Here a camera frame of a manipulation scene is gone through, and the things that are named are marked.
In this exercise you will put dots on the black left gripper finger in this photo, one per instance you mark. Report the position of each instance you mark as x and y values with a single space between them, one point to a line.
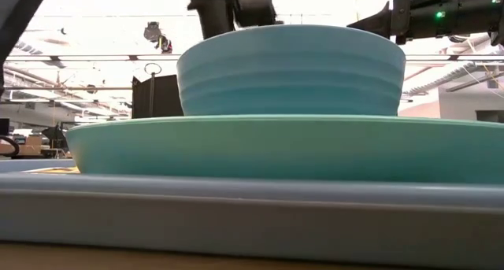
214 14

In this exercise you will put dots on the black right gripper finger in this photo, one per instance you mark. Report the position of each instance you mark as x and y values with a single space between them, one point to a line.
378 22

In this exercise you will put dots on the blue ribbed bowl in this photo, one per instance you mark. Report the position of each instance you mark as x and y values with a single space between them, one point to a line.
291 69

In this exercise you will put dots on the teal round plate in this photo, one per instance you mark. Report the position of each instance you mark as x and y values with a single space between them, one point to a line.
275 152

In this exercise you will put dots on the orange napkin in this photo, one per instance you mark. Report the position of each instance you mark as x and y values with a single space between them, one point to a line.
59 170

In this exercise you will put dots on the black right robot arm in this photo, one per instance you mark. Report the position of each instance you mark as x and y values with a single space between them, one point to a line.
480 14

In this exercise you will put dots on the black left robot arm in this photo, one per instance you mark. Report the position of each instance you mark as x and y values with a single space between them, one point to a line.
15 18

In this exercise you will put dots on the blue plastic tray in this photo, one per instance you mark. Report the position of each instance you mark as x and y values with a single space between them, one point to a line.
236 223

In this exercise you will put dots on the grey hanging device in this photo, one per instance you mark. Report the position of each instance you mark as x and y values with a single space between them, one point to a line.
154 33

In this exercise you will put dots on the black perforated box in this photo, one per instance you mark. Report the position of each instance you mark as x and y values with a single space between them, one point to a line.
165 98

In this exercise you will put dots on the cardboard box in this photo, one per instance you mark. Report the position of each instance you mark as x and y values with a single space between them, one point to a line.
31 146

